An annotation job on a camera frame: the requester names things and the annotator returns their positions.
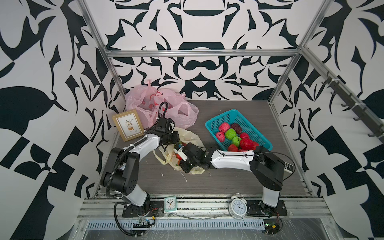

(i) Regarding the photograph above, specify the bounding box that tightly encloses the green apple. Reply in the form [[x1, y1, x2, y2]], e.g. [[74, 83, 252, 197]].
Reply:
[[225, 128, 237, 141]]

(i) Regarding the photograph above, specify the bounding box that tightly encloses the grey calculator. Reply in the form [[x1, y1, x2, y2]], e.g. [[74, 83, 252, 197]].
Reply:
[[285, 162, 295, 174]]

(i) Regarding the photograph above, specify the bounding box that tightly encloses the black corrugated cable hose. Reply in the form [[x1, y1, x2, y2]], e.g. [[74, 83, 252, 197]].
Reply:
[[104, 101, 169, 237]]

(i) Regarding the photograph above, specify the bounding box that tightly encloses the large pink plastic bag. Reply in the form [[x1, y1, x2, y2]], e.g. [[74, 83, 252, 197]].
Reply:
[[125, 84, 164, 129]]

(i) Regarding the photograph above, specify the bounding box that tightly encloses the round red apple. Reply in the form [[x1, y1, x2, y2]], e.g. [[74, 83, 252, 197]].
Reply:
[[240, 133, 250, 139]]

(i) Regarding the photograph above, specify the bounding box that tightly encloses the teal plastic basket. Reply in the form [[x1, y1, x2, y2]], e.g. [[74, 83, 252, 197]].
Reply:
[[205, 110, 273, 151]]

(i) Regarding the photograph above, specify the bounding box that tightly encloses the round silver alarm clock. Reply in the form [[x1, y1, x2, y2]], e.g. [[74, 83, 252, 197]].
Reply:
[[228, 196, 248, 220]]

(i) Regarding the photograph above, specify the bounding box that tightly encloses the dark maroon fruit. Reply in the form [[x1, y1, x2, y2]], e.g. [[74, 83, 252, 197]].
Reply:
[[231, 123, 243, 135]]

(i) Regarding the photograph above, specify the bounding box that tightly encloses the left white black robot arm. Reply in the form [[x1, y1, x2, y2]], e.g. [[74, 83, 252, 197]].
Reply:
[[101, 117, 180, 207]]

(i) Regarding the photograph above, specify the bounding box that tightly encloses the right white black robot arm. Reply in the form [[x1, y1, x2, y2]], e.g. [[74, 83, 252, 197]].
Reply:
[[174, 143, 285, 208]]

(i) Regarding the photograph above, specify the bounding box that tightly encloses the red textured fruit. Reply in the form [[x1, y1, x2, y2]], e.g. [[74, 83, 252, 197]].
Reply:
[[239, 138, 254, 151]]

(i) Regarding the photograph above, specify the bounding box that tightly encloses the white slotted cable duct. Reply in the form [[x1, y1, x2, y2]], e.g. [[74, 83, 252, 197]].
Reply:
[[87, 219, 265, 231]]

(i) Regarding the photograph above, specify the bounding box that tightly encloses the small teal square clock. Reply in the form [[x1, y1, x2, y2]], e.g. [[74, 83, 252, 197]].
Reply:
[[164, 196, 178, 213]]

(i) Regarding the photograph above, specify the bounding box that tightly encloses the wall hook rail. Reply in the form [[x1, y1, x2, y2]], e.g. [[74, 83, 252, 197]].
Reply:
[[322, 71, 384, 144]]

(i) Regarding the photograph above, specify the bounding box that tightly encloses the right circuit board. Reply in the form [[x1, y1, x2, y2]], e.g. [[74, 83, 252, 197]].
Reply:
[[264, 221, 283, 236]]

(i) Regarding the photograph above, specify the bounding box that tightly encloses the small pink plastic bag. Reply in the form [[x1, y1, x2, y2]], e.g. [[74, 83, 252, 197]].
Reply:
[[150, 89, 199, 129]]

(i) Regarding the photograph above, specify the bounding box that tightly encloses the wooden picture frame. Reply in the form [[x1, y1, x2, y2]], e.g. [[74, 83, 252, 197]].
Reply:
[[112, 109, 144, 142]]

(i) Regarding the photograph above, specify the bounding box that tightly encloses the circuit board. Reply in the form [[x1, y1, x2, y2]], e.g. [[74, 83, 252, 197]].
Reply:
[[264, 221, 283, 236], [133, 218, 153, 228]]

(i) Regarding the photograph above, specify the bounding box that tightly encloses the left circuit board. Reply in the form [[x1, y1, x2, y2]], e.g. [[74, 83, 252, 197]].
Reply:
[[133, 218, 153, 228]]

